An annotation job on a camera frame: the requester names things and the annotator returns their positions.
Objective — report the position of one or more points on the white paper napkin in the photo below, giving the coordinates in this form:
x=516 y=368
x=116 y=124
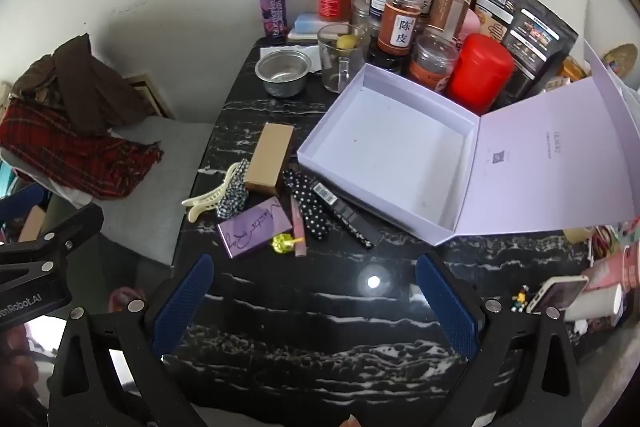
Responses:
x=315 y=57

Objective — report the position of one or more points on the pink bottle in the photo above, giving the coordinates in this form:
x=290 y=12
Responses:
x=472 y=27

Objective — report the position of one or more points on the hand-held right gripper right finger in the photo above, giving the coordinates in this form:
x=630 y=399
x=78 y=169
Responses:
x=447 y=307

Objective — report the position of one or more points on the clear glass mug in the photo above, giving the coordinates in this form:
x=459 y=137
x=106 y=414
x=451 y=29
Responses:
x=340 y=67

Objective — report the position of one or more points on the tan rectangular cardboard box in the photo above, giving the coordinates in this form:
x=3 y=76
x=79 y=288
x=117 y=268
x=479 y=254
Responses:
x=267 y=159

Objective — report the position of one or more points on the slim black barcode box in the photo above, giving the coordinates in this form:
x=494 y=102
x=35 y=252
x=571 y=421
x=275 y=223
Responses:
x=350 y=214

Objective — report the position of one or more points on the tall jar with brown label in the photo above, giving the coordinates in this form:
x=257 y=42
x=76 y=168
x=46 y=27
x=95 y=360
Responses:
x=447 y=7

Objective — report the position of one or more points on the pink container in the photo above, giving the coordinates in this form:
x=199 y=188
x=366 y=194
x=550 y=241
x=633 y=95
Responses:
x=615 y=267

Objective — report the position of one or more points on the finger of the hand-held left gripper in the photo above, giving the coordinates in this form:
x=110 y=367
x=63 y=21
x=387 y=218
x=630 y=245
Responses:
x=75 y=222
x=17 y=203

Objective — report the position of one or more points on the blue white sponge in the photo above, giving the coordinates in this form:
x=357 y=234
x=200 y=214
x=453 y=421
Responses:
x=307 y=24

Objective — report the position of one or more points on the purple makeup palette box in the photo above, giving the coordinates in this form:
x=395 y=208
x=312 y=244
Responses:
x=252 y=229

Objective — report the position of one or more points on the lavender gift box with lid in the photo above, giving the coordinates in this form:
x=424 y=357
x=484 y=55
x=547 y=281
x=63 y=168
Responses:
x=400 y=147

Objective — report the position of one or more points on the woven round ornament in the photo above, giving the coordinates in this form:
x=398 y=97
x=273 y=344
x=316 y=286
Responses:
x=620 y=59

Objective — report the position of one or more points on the purple drink can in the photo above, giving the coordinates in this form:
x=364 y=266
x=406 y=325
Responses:
x=272 y=14

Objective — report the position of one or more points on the small metal bowl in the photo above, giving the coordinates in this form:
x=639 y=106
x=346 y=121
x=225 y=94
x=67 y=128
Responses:
x=282 y=72

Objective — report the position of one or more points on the red plastic canister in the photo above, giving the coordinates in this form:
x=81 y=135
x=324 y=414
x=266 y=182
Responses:
x=480 y=74

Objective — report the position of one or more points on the black printed food pouch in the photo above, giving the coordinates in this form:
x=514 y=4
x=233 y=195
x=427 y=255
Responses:
x=530 y=37

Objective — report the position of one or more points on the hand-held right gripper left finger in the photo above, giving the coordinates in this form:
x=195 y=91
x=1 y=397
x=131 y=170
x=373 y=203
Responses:
x=182 y=307

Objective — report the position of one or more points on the brown clothing pile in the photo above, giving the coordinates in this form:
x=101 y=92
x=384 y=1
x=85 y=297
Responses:
x=85 y=87

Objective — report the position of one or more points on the black white gingham scrunchie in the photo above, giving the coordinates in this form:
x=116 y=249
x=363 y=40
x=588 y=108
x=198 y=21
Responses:
x=232 y=197

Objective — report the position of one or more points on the white cup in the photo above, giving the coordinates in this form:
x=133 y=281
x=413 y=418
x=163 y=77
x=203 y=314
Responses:
x=595 y=304

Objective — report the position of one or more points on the grey seat cushion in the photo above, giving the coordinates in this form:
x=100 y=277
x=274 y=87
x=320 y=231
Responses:
x=150 y=187

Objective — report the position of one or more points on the green lollipop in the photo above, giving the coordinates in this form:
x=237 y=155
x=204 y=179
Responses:
x=281 y=245

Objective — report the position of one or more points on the red plaid cloth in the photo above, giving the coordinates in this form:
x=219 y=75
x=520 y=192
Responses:
x=65 y=152

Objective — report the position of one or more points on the small clear glass jar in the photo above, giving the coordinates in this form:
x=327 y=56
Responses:
x=362 y=14

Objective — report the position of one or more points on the cream hair claw clip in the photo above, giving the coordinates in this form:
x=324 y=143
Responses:
x=205 y=202

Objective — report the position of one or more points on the yellow-green lemon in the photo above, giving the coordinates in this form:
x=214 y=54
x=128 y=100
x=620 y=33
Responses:
x=346 y=44

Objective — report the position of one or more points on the white smartphone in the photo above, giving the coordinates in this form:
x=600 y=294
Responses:
x=557 y=294

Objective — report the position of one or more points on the black polka-dot scrunchie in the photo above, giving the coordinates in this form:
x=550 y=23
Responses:
x=307 y=207

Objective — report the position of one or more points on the pink slim packet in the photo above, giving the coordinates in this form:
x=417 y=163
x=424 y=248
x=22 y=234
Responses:
x=299 y=227

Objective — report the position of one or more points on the tall jar orange label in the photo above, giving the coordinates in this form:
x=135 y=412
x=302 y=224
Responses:
x=400 y=24

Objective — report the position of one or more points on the cream picture frame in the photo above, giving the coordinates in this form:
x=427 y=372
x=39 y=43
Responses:
x=152 y=94

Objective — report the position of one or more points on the small toy figure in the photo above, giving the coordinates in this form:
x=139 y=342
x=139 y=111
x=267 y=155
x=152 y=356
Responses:
x=520 y=299

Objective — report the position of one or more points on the pink slipper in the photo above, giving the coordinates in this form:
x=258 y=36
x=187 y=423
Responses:
x=125 y=299

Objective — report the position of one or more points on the dark jar with black lid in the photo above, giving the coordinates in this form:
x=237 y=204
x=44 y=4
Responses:
x=385 y=59

